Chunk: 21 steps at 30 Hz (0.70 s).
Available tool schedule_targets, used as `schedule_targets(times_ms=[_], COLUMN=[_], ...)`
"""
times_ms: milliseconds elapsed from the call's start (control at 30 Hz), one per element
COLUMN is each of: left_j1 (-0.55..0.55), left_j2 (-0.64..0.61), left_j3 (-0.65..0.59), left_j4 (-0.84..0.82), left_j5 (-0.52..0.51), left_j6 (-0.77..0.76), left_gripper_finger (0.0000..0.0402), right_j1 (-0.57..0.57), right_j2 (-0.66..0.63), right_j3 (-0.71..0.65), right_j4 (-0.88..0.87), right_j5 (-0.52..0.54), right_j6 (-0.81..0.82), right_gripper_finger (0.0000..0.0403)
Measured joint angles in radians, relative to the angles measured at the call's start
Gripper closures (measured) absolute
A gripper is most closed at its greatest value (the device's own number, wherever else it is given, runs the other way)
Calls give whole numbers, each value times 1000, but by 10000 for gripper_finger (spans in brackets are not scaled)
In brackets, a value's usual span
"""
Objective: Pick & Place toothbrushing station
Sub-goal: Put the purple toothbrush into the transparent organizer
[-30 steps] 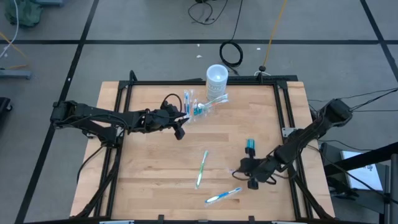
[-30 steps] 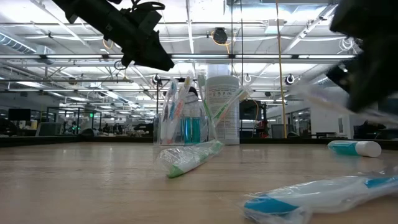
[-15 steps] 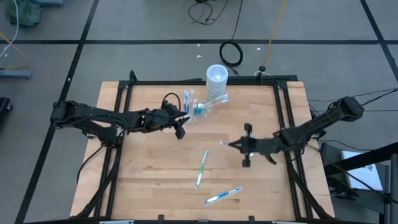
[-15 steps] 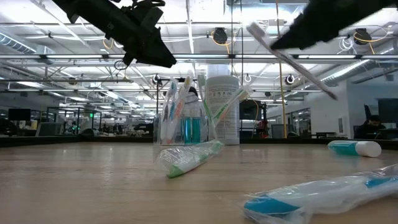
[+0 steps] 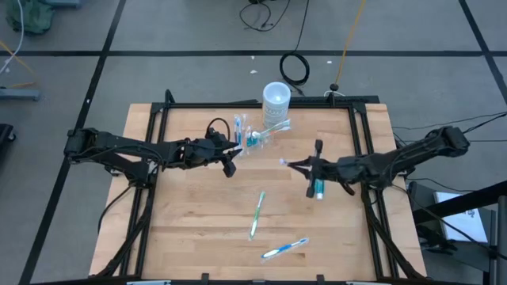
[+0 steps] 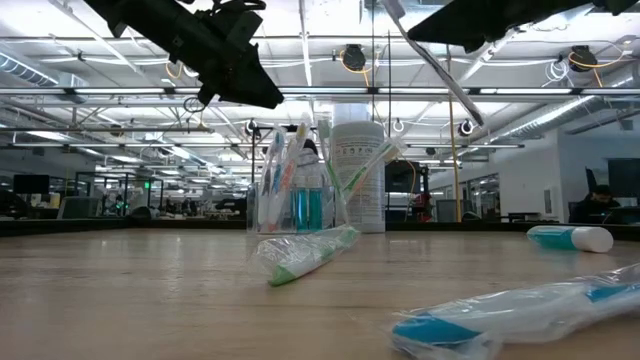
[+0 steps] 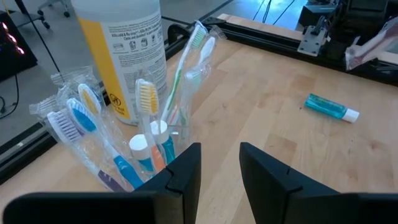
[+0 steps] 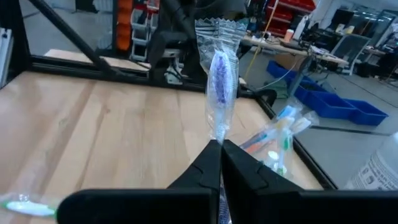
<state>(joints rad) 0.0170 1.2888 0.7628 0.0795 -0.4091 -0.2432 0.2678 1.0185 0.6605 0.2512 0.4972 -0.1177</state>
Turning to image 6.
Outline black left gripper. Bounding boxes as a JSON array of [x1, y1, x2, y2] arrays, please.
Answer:
[[172, 0, 285, 110]]

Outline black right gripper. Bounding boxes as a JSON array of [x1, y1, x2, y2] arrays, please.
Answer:
[[407, 0, 640, 54]]

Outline bagged purple white toothbrush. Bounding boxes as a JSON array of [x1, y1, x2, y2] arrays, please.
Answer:
[[381, 0, 486, 128], [255, 144, 281, 234]]

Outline bagged green white toothbrush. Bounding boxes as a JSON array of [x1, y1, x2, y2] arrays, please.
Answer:
[[248, 223, 362, 288], [341, 135, 407, 201], [316, 117, 351, 227]]

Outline clear plastic toothbrush cup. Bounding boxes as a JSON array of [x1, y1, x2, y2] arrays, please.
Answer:
[[248, 124, 333, 232]]

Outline clear plastic organizer holder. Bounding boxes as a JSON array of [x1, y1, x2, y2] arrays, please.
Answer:
[[246, 179, 351, 235]]

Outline small white bottle caps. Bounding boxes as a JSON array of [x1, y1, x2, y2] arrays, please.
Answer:
[[307, 173, 325, 233]]

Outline black machine with red parts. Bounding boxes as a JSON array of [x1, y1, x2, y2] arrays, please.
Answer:
[[384, 158, 431, 231]]

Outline white wipes canister yellow label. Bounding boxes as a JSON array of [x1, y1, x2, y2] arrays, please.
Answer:
[[330, 103, 387, 234]]

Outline dark computer monitor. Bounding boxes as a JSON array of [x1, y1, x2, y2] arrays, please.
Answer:
[[607, 157, 640, 199], [12, 174, 51, 196]]

